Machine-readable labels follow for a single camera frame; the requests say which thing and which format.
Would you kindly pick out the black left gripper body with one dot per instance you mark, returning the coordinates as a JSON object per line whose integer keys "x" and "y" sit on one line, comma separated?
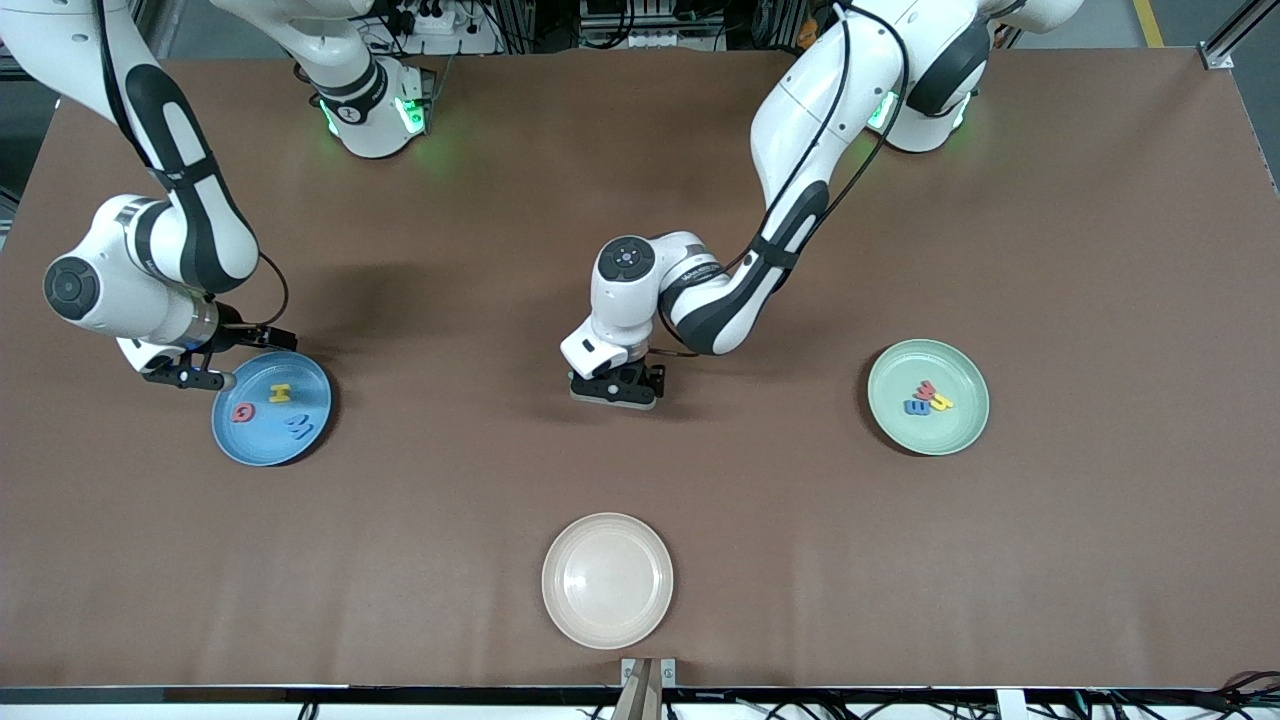
{"x": 648, "y": 375}

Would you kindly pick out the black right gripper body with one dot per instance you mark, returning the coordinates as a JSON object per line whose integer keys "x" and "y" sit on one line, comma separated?
{"x": 243, "y": 334}

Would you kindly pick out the yellow foam letter H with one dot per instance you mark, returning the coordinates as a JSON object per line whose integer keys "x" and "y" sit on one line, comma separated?
{"x": 281, "y": 394}

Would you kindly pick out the pink foam letter Q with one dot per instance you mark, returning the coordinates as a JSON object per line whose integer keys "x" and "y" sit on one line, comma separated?
{"x": 237, "y": 412}

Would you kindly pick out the blue foam letter M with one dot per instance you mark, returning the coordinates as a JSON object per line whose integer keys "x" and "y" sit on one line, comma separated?
{"x": 300, "y": 429}

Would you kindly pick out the blue foam letter e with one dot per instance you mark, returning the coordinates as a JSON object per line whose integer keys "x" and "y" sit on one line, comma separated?
{"x": 915, "y": 407}

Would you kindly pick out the pink foam letter w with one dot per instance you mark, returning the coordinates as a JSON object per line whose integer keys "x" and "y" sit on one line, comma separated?
{"x": 925, "y": 389}

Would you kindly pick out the yellow foam letter f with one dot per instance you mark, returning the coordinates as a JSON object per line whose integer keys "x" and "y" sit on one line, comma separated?
{"x": 941, "y": 402}

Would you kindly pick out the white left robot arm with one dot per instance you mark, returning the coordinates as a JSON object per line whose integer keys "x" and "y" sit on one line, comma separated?
{"x": 620, "y": 310}

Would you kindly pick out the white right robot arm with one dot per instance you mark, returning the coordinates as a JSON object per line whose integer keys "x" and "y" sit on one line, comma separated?
{"x": 120, "y": 290}

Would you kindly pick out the blue plate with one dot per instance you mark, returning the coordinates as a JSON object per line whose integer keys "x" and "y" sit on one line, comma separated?
{"x": 270, "y": 445}

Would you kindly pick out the cream plate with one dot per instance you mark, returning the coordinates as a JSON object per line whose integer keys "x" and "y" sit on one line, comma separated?
{"x": 607, "y": 580}

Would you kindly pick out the green plate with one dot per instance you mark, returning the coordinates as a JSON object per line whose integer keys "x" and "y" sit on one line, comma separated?
{"x": 950, "y": 430}

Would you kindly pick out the beige pole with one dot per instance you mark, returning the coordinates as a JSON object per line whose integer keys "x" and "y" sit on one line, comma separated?
{"x": 640, "y": 700}

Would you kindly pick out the white power strip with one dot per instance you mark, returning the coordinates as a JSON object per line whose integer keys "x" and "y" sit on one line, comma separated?
{"x": 650, "y": 41}
{"x": 430, "y": 18}

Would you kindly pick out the pile of orange objects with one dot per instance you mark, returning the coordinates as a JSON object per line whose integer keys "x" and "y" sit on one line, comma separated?
{"x": 812, "y": 32}

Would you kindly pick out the metal mounting bracket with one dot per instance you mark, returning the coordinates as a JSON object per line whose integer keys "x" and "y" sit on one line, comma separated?
{"x": 630, "y": 668}

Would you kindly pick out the black table edge rail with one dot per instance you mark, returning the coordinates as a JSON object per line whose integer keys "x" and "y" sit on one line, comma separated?
{"x": 300, "y": 694}

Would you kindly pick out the aluminium frame profile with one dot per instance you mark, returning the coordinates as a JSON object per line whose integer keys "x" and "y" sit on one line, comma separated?
{"x": 1225, "y": 45}

